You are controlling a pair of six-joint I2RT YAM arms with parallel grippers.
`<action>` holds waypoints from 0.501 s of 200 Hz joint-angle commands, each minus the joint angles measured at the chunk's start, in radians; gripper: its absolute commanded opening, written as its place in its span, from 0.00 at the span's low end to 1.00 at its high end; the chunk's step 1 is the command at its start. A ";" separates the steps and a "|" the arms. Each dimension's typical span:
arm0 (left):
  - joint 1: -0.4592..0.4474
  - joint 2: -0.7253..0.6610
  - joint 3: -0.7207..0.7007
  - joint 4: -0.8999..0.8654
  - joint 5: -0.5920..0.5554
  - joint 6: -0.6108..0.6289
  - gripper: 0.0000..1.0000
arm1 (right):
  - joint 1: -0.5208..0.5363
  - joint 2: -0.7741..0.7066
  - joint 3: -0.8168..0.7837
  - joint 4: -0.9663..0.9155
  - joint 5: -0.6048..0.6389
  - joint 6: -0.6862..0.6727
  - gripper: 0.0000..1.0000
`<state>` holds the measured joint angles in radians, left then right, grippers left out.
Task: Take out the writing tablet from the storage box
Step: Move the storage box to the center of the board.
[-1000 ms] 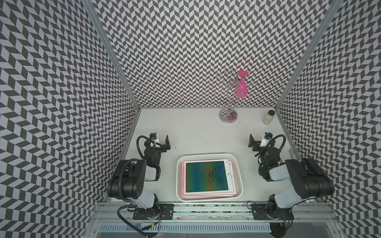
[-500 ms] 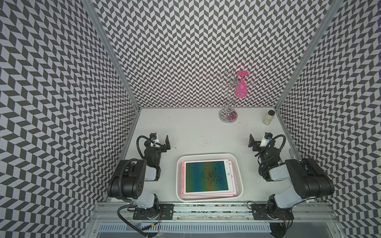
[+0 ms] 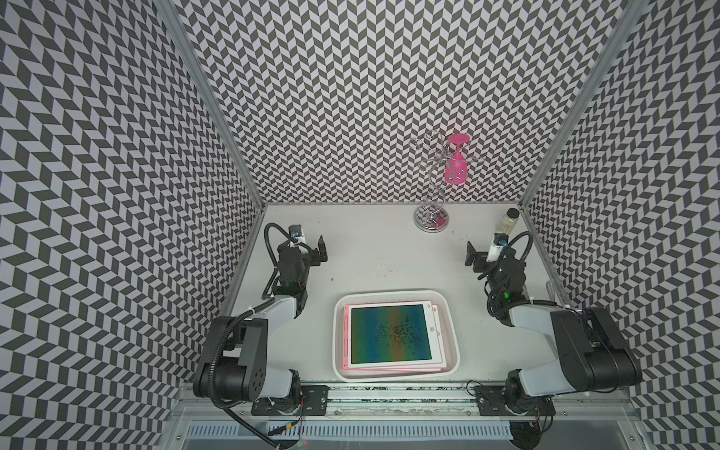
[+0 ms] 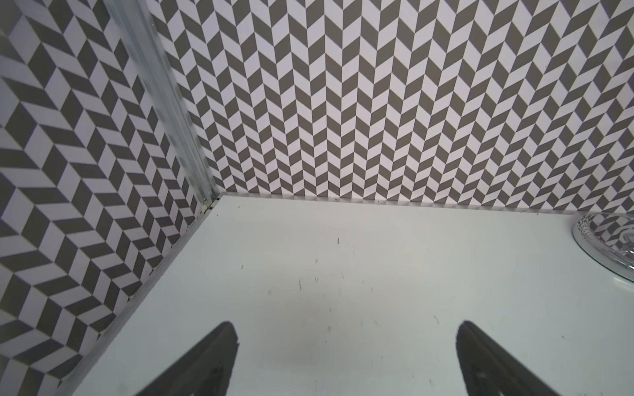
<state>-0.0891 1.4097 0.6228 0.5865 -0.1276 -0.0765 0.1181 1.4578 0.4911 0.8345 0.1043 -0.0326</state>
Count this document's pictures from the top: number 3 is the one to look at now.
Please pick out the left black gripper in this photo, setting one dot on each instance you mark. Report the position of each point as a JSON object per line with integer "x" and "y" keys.
{"x": 312, "y": 254}

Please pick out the small glass jar black lid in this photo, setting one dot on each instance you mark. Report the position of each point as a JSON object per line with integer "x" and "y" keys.
{"x": 508, "y": 222}

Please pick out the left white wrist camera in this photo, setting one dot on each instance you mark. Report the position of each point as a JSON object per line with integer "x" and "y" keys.
{"x": 297, "y": 232}

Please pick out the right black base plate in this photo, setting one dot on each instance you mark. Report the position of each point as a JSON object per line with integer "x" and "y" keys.
{"x": 492, "y": 400}

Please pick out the white plastic storage tray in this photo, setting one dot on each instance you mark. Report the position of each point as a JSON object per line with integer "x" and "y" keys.
{"x": 444, "y": 326}

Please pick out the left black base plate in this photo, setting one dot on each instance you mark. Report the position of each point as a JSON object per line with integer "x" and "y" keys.
{"x": 303, "y": 400}

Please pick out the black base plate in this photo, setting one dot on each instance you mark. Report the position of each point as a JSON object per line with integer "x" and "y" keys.
{"x": 492, "y": 400}
{"x": 303, "y": 400}

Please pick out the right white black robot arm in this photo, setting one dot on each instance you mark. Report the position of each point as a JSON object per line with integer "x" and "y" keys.
{"x": 591, "y": 354}

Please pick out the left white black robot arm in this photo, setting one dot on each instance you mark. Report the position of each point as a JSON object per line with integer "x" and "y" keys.
{"x": 233, "y": 366}

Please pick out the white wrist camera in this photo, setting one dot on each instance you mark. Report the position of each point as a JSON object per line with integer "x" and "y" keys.
{"x": 297, "y": 232}
{"x": 499, "y": 241}

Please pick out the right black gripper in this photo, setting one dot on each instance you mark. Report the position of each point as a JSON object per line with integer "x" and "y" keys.
{"x": 479, "y": 258}

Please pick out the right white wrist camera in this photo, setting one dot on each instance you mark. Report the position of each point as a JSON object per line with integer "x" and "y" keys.
{"x": 499, "y": 241}

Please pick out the aluminium front rail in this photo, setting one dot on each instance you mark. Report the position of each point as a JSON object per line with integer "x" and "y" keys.
{"x": 455, "y": 401}

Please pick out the pink plastic goblet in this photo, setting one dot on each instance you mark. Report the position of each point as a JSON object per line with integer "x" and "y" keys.
{"x": 456, "y": 166}

